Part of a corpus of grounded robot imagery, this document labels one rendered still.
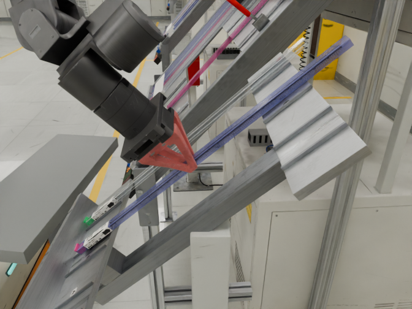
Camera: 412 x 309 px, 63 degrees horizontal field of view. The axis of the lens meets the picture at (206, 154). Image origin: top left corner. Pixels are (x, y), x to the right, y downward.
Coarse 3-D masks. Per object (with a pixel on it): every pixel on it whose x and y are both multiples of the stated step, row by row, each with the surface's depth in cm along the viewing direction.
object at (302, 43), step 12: (300, 48) 49; (276, 60) 51; (288, 60) 50; (264, 72) 51; (252, 84) 52; (240, 96) 53; (228, 108) 54; (204, 120) 56; (216, 120) 55; (192, 132) 56; (156, 168) 59; (132, 180) 61; (144, 180) 60; (120, 192) 62
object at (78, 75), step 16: (80, 48) 38; (96, 48) 37; (64, 64) 39; (80, 64) 37; (96, 64) 38; (112, 64) 38; (64, 80) 37; (80, 80) 37; (96, 80) 38; (112, 80) 39; (80, 96) 39; (96, 96) 38
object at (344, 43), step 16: (336, 48) 39; (320, 64) 40; (288, 80) 42; (304, 80) 41; (272, 96) 43; (256, 112) 43; (240, 128) 44; (208, 144) 46; (224, 144) 46; (176, 176) 48; (160, 192) 50; (128, 208) 52; (112, 224) 52
